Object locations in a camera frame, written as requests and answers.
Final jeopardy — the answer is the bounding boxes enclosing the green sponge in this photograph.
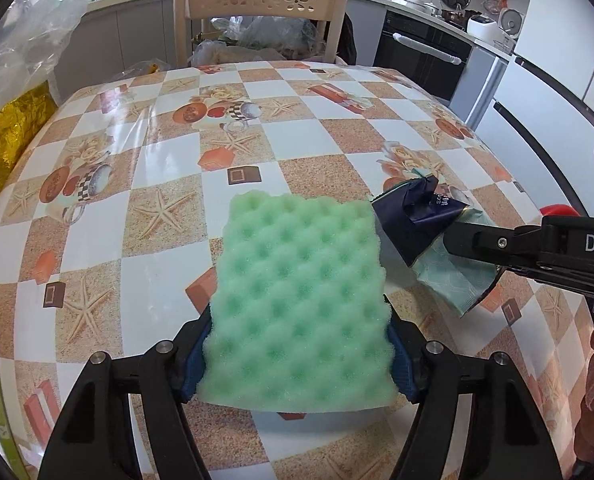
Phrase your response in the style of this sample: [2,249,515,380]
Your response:
[197,194,395,413]

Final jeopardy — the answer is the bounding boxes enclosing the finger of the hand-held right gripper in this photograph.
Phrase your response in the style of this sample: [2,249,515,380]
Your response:
[469,264,594,314]
[442,220,546,266]

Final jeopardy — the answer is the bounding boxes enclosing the white oven handle cover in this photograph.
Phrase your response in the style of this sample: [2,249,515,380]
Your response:
[393,31,462,66]

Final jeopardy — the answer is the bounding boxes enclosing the red plastic stool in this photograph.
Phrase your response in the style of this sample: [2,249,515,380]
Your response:
[539,203,580,217]

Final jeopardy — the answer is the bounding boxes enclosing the teal patterned packet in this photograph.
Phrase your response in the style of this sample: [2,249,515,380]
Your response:
[412,205,502,317]

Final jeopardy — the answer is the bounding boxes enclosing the plastic bags on chair seat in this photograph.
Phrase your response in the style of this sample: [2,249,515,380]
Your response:
[192,15,325,66]

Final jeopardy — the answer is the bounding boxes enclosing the large clear plastic bag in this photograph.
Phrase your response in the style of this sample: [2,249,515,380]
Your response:
[0,0,90,136]

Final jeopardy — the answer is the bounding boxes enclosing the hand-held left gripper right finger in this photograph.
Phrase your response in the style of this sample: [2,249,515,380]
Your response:
[384,305,562,480]

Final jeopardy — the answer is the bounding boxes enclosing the white refrigerator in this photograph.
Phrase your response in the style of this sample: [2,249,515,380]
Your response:
[464,0,594,181]

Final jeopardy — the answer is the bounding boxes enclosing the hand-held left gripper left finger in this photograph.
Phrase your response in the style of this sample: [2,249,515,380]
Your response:
[37,305,213,480]

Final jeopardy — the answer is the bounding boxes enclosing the white rice cooker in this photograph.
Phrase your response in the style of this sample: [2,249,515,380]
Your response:
[467,7,524,43]

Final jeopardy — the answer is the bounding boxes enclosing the black built-in oven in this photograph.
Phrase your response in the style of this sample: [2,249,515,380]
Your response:
[374,9,472,103]

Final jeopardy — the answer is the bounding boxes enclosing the gold foil bag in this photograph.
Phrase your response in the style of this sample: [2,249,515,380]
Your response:
[0,85,58,196]

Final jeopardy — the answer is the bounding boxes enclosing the checkered patterned tablecloth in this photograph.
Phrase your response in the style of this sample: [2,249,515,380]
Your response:
[0,60,594,480]

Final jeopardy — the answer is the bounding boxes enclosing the dark blue wrapper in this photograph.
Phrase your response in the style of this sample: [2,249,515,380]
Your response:
[371,175,470,267]

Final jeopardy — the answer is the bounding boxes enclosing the black garment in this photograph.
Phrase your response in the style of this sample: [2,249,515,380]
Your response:
[337,10,358,66]

